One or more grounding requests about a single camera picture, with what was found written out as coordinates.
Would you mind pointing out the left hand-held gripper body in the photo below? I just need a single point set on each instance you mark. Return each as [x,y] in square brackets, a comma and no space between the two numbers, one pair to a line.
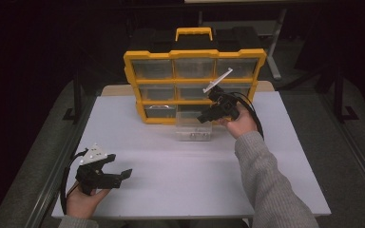
[90,175]

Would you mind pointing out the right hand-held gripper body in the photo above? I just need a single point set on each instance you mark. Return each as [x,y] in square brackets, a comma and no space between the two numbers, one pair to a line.
[226,106]

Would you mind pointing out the clear plastic drawer bin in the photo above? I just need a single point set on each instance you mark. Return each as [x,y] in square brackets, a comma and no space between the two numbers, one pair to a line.
[191,128]

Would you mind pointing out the yellow and black organizer case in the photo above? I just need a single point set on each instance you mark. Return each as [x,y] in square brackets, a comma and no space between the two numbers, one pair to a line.
[195,53]

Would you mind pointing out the person's right hand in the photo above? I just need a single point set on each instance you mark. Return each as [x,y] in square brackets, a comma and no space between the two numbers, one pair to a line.
[242,123]

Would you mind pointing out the person's left hand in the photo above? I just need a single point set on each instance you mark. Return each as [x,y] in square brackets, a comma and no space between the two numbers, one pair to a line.
[82,202]

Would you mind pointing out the group of closed organizer drawers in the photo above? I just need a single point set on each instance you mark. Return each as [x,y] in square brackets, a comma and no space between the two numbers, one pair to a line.
[153,69]

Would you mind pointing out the white desk leg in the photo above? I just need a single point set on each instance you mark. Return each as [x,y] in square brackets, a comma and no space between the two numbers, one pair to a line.
[274,53]

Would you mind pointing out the black metal stand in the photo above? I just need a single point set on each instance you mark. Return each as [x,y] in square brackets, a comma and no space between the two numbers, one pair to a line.
[340,95]
[76,95]

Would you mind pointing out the aluminium frame rail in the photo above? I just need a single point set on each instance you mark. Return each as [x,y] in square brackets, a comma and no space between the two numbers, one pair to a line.
[355,148]
[57,177]

